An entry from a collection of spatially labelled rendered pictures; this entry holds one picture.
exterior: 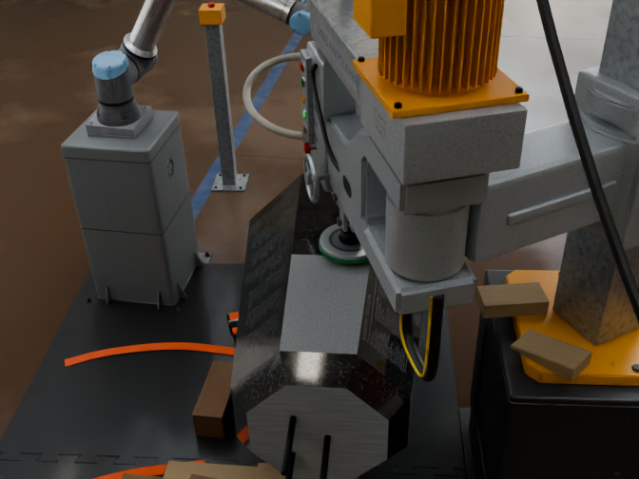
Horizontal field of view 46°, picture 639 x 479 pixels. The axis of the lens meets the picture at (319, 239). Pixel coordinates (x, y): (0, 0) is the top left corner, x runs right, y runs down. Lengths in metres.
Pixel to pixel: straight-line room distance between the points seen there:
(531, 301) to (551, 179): 0.66
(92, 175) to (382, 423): 1.77
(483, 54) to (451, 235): 0.42
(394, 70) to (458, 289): 0.56
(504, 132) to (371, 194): 0.51
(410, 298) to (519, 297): 0.70
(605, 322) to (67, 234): 3.01
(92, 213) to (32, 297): 0.66
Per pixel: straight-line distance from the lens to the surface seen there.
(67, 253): 4.23
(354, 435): 2.30
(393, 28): 1.43
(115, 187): 3.39
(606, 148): 1.92
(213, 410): 2.98
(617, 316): 2.33
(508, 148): 1.53
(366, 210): 1.93
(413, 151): 1.45
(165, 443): 3.07
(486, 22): 1.48
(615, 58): 2.01
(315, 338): 2.23
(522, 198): 1.78
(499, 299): 2.37
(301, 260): 2.54
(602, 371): 2.28
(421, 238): 1.68
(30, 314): 3.87
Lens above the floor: 2.30
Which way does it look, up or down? 35 degrees down
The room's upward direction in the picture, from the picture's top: 2 degrees counter-clockwise
